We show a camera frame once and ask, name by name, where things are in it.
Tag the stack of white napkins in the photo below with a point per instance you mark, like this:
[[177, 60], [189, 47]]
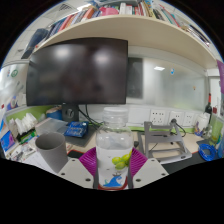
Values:
[[23, 125]]

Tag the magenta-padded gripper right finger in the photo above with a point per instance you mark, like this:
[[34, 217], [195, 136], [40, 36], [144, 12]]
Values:
[[138, 163]]

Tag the clear plastic box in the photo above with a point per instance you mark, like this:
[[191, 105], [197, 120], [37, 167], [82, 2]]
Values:
[[51, 126]]

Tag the blue round container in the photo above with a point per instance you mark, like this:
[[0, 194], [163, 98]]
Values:
[[55, 114]]

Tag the purple pennant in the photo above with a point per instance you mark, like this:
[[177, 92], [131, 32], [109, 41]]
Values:
[[221, 76]]

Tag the blue circuit board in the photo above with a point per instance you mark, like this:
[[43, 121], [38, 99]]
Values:
[[76, 129]]

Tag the purple water bottle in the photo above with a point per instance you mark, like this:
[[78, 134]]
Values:
[[222, 146]]

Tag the grey cup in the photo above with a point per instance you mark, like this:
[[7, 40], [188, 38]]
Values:
[[53, 151]]

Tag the clear plastic drink bottle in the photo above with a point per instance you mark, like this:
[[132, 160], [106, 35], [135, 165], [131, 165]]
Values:
[[114, 146]]

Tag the flat round red coaster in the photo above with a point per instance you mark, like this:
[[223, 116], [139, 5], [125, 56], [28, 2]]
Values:
[[113, 189]]

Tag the blue tissue box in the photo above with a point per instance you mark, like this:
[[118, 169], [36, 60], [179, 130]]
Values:
[[7, 141]]

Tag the dark wine bottle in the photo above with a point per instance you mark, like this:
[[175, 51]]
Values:
[[209, 106]]

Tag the white wall socket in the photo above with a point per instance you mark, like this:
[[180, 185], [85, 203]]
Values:
[[176, 118], [157, 117], [190, 119]]

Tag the black computer monitor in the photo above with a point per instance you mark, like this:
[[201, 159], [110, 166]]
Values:
[[76, 71]]

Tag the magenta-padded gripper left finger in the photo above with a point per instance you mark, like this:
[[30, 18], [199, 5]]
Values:
[[88, 163]]

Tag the grey metal laptop stand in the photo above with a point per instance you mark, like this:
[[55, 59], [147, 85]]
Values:
[[166, 140]]

